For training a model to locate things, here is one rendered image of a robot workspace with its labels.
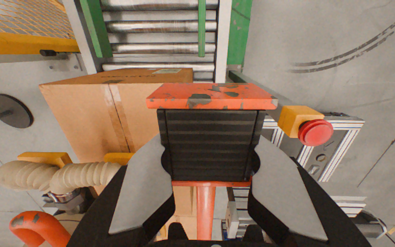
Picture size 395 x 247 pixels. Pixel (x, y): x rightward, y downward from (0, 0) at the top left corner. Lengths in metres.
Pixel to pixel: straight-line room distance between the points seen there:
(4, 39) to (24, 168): 0.52
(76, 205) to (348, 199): 0.90
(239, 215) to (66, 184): 0.61
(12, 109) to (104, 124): 1.94
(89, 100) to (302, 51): 1.50
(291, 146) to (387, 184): 1.77
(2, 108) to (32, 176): 2.16
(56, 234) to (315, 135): 0.52
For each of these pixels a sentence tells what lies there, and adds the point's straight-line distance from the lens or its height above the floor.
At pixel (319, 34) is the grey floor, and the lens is 1.61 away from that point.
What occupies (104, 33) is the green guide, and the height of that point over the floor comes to 0.58.
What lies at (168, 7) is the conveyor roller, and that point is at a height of 0.54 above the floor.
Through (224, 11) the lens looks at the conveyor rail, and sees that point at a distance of 0.74.
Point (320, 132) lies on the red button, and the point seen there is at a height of 1.04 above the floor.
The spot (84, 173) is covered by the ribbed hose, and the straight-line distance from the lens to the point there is 0.30.
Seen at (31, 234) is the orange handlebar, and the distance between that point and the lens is 0.38.
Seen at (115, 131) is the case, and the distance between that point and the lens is 0.50.
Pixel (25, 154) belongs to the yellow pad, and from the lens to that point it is 0.48.
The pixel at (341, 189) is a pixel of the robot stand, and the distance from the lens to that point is 0.86.
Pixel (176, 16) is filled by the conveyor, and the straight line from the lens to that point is 0.84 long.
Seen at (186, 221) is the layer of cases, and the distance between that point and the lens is 1.70.
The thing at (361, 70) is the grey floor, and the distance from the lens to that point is 1.92.
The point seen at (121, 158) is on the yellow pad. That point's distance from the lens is 0.34.
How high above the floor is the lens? 1.31
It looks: 63 degrees down
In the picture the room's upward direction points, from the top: 176 degrees counter-clockwise
